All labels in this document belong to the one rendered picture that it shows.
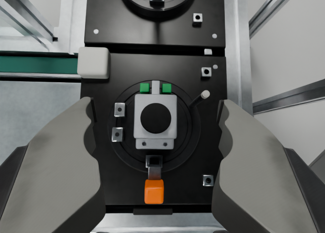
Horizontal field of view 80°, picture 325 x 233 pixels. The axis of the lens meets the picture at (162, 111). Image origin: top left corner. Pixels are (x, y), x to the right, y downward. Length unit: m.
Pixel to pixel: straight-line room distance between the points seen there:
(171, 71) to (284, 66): 0.30
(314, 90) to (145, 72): 0.23
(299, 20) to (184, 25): 0.33
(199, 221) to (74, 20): 0.40
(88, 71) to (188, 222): 0.28
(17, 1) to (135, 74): 0.18
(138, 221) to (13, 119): 0.28
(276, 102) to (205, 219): 0.22
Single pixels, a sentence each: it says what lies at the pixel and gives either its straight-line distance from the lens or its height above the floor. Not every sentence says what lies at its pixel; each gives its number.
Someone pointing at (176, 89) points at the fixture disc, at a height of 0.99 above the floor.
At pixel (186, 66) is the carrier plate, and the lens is 0.34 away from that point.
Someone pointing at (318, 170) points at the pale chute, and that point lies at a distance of 0.32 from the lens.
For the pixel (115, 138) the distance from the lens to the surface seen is 0.28.
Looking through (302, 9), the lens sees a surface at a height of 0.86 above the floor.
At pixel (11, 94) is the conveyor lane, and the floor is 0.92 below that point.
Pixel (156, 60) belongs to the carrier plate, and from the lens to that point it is 0.34.
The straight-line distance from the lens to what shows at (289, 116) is 0.52.
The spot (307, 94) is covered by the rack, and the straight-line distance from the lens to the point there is 0.31.
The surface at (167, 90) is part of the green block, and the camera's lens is 0.25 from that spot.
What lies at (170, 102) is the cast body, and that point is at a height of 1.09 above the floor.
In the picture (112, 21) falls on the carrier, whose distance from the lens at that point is 0.37.
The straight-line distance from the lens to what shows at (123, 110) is 0.28.
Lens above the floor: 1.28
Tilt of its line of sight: 82 degrees down
